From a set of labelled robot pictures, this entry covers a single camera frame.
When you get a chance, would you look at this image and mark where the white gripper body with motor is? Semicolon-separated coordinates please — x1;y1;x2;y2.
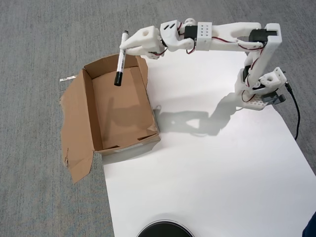
147;26;169;61

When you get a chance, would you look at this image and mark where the white moving gripper finger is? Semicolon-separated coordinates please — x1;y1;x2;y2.
126;46;151;57

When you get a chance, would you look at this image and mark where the white fixed gripper finger with hole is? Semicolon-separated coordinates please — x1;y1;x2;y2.
119;26;151;49

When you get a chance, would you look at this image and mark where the white marker pen black cap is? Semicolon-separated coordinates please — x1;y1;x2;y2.
114;30;130;87

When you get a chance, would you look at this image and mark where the forearm in dark blue sleeve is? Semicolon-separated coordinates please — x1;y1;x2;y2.
302;214;316;237

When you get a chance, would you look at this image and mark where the open brown cardboard box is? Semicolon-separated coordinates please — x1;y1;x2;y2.
59;51;161;184

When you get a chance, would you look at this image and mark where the grey table clamp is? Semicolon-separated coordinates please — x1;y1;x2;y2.
262;92;286;106

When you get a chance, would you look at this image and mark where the black round disc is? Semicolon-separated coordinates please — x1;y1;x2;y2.
136;214;197;237

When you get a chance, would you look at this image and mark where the black power cable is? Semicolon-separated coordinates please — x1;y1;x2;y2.
285;82;301;141

